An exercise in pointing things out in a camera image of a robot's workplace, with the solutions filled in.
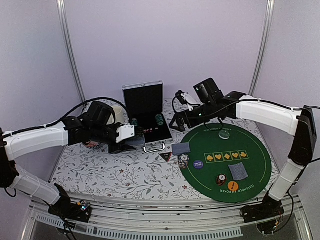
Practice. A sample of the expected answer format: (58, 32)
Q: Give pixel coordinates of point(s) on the red dice row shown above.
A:
(150, 130)

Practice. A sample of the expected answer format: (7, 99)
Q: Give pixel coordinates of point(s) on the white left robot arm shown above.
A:
(26, 157)

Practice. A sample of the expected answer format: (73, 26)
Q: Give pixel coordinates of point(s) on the triangular all in marker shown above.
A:
(166, 156)

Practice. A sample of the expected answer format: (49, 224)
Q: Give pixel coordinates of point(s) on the orange big blind button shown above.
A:
(233, 186)

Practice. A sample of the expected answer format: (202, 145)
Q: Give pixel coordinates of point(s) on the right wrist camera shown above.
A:
(207, 92)

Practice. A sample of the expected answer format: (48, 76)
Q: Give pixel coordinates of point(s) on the aluminium poker case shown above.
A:
(144, 101)

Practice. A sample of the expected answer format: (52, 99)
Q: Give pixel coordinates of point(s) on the left aluminium frame post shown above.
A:
(62, 13)

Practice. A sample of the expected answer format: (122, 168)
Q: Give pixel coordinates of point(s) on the blue playing card deck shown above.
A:
(138, 141)

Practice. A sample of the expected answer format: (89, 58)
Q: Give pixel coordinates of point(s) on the right aluminium frame post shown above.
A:
(268, 18)

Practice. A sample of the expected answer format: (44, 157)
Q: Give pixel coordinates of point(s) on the cream ribbed ceramic mug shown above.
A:
(119, 114)

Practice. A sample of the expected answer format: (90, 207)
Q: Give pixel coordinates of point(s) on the green poker chip stack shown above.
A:
(159, 120)

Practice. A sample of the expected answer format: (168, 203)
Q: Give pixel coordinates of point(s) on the purple small blind button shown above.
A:
(198, 164)

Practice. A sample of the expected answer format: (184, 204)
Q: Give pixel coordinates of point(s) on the front aluminium rail base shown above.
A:
(193, 219)

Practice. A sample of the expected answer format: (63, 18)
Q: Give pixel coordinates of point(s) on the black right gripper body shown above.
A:
(208, 113)

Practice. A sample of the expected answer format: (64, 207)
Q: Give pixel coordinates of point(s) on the orange poker chip stack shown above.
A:
(221, 179)

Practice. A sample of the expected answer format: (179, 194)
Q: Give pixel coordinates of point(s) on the clear dealer button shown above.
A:
(224, 134)

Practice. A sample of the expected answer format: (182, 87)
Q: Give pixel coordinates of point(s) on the dealt blue playing card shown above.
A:
(239, 178)

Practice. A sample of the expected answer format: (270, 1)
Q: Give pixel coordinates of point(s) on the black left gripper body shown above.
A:
(104, 133)

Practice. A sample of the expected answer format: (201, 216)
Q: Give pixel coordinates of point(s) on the aluminium frame post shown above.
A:
(268, 18)
(62, 13)

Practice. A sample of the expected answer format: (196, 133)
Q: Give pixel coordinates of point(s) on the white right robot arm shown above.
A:
(290, 132)

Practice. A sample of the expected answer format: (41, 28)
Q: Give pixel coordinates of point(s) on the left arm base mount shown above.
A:
(65, 209)

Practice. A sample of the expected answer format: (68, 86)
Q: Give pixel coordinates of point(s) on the green blue chip stack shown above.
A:
(135, 122)

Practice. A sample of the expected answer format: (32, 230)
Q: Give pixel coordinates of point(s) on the red patterned bowl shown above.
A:
(92, 144)

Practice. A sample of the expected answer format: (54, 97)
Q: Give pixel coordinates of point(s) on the green round poker mat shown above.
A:
(216, 154)

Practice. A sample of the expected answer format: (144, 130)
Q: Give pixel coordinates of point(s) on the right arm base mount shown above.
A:
(269, 210)

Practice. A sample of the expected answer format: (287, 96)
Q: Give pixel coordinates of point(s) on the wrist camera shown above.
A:
(101, 115)
(207, 92)

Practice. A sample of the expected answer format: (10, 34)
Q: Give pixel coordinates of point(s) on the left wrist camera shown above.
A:
(101, 115)

